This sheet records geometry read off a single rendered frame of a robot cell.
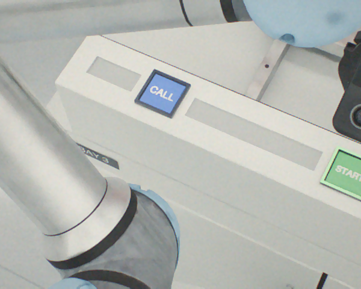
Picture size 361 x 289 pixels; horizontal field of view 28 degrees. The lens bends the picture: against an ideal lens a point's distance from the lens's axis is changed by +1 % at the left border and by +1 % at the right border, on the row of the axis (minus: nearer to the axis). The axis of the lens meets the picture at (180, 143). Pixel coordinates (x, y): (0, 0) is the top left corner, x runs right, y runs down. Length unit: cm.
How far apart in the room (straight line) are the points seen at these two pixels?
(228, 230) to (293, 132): 25
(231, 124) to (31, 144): 33
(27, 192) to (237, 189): 35
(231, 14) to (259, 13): 3
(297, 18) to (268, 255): 78
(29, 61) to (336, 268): 137
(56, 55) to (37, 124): 151
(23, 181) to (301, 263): 53
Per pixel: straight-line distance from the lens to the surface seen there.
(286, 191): 92
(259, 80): 111
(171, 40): 119
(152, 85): 97
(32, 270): 193
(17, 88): 70
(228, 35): 119
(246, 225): 108
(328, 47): 113
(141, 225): 77
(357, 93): 64
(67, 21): 45
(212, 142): 93
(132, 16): 44
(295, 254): 110
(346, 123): 64
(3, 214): 200
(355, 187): 91
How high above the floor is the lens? 178
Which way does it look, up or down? 62 degrees down
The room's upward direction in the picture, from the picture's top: 5 degrees counter-clockwise
